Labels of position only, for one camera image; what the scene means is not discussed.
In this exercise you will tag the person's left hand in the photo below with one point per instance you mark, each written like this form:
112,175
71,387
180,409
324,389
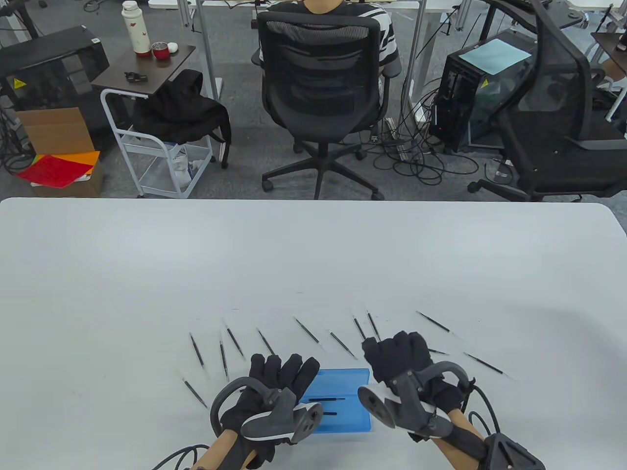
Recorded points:
284,376

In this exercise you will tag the person's right hand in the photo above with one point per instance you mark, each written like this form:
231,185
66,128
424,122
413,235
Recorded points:
397,352

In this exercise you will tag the group of black pen refills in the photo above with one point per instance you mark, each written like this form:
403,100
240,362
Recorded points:
307,331

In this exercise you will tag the blue stationery box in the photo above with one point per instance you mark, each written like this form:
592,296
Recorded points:
338,382

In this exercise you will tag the person's left forearm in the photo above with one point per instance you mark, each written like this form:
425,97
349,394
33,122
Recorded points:
220,450

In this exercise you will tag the person's right forearm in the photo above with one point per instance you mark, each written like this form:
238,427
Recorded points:
460,443

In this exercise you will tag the open brown cardboard box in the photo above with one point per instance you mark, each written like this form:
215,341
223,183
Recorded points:
54,129

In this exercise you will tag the grey hand controller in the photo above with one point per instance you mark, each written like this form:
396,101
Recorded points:
272,418
416,406

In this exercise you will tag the white power strip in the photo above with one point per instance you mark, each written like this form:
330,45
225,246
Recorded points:
392,129

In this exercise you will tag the white plastic bag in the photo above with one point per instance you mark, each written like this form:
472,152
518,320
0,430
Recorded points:
183,166

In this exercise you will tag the black high-back office chair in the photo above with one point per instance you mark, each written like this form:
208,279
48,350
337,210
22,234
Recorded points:
558,161

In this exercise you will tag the black glass-sided computer tower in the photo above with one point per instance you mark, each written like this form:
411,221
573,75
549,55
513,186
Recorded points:
455,107

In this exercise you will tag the black mesh office chair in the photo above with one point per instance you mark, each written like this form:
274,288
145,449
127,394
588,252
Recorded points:
318,98

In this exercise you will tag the white metal cart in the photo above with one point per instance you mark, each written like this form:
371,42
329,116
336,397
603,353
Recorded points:
142,144

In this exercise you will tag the black jacket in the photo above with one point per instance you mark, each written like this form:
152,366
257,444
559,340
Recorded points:
181,112

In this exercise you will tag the orange paper sheet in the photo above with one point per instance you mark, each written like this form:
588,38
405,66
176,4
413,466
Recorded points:
90,157

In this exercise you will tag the red paper sheet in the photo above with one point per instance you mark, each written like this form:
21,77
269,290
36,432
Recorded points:
54,170

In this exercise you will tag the light blue paper sheet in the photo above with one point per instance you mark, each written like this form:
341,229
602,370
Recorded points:
494,56

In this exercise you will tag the small black clip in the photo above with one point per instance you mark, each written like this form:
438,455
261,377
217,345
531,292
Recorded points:
136,77

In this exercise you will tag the white desk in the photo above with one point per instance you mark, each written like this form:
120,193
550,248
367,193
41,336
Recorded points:
207,49

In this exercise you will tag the dark wooden side table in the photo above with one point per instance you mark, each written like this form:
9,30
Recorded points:
112,81

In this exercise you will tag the red cup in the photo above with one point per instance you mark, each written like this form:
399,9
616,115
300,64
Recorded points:
160,51

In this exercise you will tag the black curved desk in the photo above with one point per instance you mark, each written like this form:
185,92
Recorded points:
553,12

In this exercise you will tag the dark wooden desk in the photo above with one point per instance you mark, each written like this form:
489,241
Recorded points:
610,44

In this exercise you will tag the white thermos bottle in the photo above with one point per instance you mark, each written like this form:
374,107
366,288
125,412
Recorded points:
136,29

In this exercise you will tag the black equipment case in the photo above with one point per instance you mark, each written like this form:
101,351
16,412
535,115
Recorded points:
49,63

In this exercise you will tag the black desk leg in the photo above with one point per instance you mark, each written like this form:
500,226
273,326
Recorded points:
24,17

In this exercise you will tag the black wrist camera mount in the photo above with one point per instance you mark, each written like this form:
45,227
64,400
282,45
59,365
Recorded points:
492,453

